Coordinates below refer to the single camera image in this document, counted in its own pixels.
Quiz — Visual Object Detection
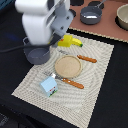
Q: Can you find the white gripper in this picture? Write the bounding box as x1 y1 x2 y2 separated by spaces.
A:
15 0 73 45

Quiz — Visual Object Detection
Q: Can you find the yellow butter block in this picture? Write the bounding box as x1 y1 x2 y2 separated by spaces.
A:
58 35 73 47

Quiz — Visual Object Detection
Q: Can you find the dark grey pot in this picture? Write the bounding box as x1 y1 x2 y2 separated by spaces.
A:
23 37 50 65

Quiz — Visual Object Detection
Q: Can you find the light blue milk carton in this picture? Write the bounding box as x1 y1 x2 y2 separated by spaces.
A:
40 76 58 97

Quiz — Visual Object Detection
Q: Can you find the yellow toy banana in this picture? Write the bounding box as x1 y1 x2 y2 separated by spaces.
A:
72 38 83 47

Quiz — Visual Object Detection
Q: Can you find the dark grey saucepan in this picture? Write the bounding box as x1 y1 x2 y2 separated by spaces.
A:
80 0 106 25

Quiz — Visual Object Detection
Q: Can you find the round wooden plate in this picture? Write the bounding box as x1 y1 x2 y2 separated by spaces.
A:
55 55 82 78

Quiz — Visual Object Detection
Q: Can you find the beige woven placemat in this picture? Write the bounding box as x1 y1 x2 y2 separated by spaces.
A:
12 35 114 128

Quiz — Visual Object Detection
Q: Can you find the beige bowl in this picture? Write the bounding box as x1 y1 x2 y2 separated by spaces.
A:
117 4 128 30

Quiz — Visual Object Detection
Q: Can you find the knife with wooden handle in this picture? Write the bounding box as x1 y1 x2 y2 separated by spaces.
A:
58 50 97 63

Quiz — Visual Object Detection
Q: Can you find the fork with wooden handle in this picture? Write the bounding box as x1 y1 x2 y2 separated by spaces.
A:
44 71 84 89

